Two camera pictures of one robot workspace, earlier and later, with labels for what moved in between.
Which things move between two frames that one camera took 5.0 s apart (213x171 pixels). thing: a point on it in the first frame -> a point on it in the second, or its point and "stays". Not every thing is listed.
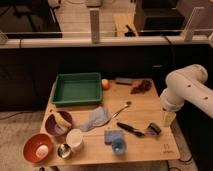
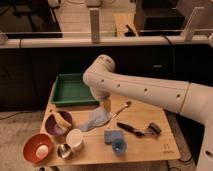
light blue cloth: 98,116 stays
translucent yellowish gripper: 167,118 -> 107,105
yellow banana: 63,122 stays
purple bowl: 55,127 stays
